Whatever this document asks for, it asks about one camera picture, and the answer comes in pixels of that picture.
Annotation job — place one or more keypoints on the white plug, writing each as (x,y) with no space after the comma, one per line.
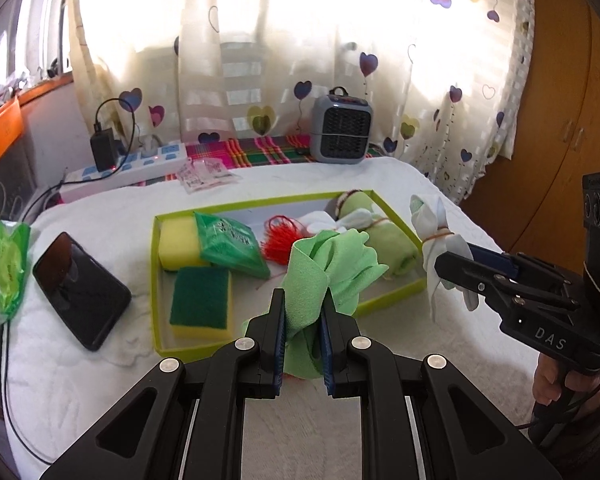
(150,146)

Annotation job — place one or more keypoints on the green tissue pack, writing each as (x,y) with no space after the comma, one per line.
(5,260)

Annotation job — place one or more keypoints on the white cloth bundle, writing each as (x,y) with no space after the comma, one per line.
(325,220)
(430,220)

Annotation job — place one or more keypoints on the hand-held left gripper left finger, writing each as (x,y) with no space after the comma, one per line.
(280,340)

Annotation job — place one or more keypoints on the small grey heater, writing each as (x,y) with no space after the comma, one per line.
(340,130)

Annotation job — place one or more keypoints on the green towel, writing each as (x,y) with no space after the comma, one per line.
(395,247)

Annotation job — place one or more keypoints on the heart print curtain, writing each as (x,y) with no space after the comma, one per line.
(260,35)

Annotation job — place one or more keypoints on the green scouring sponge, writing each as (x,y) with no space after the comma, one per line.
(200,295)

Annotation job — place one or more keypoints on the black smartphone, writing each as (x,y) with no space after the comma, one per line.
(80,290)

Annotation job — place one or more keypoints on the black charger adapter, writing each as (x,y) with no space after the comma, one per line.
(102,152)

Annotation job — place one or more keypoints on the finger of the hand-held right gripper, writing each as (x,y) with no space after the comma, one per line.
(460,267)
(495,259)

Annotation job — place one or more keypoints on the wooden cabinet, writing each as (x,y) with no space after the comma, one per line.
(555,110)

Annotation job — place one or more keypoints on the pink sachets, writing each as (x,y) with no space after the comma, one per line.
(205,175)

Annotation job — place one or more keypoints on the lime green cardboard box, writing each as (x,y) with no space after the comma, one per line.
(285,208)

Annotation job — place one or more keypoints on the orange ledge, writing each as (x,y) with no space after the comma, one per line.
(0,130)

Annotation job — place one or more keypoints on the person's right hand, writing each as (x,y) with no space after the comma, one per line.
(547,382)

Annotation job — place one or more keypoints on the light green cloth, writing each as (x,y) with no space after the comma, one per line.
(310,280)

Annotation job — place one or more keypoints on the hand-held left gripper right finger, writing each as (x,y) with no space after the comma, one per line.
(326,355)

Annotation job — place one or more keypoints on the yellow sponge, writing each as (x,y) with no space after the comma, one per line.
(177,245)

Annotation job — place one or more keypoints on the green plastic packet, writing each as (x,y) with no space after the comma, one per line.
(230,245)

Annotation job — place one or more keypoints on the white power strip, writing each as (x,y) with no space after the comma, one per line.
(130,170)

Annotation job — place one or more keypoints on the plaid cloth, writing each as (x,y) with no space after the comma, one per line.
(250,152)

